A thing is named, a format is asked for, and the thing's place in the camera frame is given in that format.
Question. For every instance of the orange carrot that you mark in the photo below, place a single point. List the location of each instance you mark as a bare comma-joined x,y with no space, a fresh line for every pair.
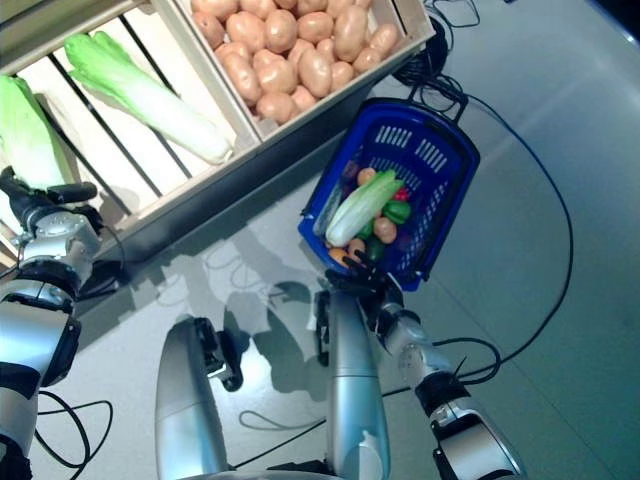
337,256

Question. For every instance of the dark green vegetable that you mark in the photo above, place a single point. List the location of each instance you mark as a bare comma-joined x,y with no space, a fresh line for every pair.
375,247

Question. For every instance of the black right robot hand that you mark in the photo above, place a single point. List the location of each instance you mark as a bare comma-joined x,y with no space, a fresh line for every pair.
365,282

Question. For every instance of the napa cabbage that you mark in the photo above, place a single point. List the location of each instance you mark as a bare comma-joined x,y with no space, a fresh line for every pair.
360,207
150,100
25,135

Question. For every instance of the small red pepper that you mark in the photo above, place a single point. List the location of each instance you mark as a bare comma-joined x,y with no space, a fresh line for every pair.
402,193

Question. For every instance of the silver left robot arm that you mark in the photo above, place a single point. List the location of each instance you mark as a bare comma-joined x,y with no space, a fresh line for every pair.
30,325

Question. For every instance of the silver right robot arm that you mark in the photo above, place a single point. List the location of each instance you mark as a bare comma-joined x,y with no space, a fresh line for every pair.
475,440

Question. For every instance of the green bell pepper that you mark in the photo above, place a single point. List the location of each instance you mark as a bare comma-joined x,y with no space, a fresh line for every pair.
398,211

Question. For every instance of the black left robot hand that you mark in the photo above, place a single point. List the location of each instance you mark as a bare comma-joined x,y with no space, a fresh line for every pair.
20,200

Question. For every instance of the blue plastic shopping basket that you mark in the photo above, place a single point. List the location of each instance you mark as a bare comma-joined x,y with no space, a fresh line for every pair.
400,112

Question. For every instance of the large wooden display shelf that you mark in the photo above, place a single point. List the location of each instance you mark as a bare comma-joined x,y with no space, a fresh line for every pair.
225,197

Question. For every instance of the tan potato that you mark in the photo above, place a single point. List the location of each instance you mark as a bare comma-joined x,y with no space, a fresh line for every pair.
275,106
366,175
385,229
275,75
350,32
356,246
385,40
240,75
315,70

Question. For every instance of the grey robot waist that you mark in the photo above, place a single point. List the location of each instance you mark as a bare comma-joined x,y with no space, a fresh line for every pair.
260,475

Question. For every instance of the wooden slatted crate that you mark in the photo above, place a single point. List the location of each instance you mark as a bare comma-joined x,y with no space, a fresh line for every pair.
412,22
155,155

